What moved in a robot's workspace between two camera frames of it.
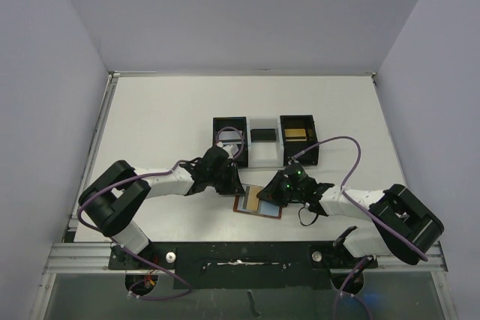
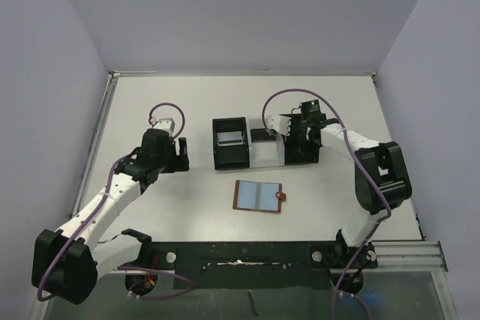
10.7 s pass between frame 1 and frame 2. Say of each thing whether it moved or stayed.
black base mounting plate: stayed
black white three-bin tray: stayed
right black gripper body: moved
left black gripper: moved
